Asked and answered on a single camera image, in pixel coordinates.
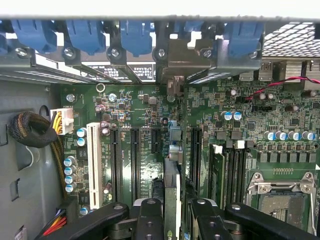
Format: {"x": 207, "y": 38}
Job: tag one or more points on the black printed sticker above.
{"x": 140, "y": 72}

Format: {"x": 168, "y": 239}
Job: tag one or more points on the silver USB port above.
{"x": 265, "y": 71}

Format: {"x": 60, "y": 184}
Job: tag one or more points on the black RAM slot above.
{"x": 229, "y": 175}
{"x": 240, "y": 175}

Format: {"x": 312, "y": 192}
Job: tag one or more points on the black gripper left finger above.
{"x": 147, "y": 220}

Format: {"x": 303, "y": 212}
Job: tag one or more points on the white expansion slot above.
{"x": 94, "y": 162}

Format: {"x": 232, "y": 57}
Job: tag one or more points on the green motherboard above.
{"x": 140, "y": 105}

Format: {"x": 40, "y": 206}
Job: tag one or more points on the short black expansion slot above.
{"x": 156, "y": 140}

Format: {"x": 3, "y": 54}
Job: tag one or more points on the metal slot cover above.
{"x": 116, "y": 60}
{"x": 237, "y": 65}
{"x": 72, "y": 58}

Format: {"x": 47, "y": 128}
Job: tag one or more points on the CPU socket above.
{"x": 282, "y": 207}

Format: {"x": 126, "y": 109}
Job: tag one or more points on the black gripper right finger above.
{"x": 207, "y": 222}

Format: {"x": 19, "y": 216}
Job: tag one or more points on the dark RAM stick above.
{"x": 216, "y": 175}

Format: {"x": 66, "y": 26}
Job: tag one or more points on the blue card retention clip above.
{"x": 242, "y": 37}
{"x": 136, "y": 37}
{"x": 35, "y": 35}
{"x": 85, "y": 35}

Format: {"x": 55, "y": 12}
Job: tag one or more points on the white power connector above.
{"x": 63, "y": 120}

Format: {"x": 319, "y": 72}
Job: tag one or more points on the open dark PC case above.
{"x": 15, "y": 68}

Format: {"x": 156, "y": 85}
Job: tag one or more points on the grey power supply unit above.
{"x": 32, "y": 175}

